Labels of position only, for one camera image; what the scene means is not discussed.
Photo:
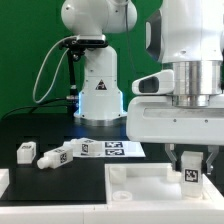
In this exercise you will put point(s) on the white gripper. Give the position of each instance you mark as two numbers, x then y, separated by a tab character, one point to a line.
153	119

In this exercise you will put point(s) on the white square tabletop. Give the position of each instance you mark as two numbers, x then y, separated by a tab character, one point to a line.
155	186

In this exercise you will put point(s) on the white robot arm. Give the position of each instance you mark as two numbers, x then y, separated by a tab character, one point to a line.
181	104

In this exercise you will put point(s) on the white paper with tags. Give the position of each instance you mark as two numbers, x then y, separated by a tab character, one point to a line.
115	149

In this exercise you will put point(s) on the white U-shaped obstacle fence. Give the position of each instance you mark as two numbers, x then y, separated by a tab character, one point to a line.
104	214

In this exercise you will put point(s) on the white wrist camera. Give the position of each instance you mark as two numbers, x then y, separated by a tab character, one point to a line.
160	83

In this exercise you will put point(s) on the black camera on stand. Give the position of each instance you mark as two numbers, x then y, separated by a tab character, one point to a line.
76	47

